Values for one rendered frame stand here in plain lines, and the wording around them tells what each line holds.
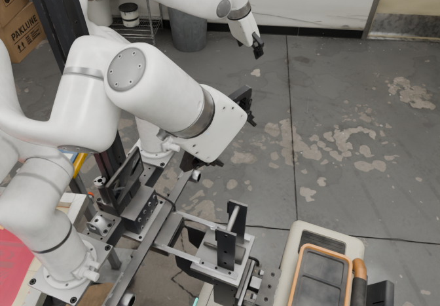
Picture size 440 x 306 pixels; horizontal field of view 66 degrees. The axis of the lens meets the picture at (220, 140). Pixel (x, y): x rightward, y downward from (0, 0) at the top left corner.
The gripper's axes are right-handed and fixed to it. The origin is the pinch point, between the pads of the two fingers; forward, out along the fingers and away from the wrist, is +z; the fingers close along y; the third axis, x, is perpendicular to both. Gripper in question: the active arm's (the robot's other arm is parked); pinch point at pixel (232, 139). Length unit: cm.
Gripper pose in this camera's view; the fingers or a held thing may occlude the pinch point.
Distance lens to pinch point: 59.8
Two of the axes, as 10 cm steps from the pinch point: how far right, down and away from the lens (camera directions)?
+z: 4.1, 2.5, 8.8
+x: -6.6, -5.8, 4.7
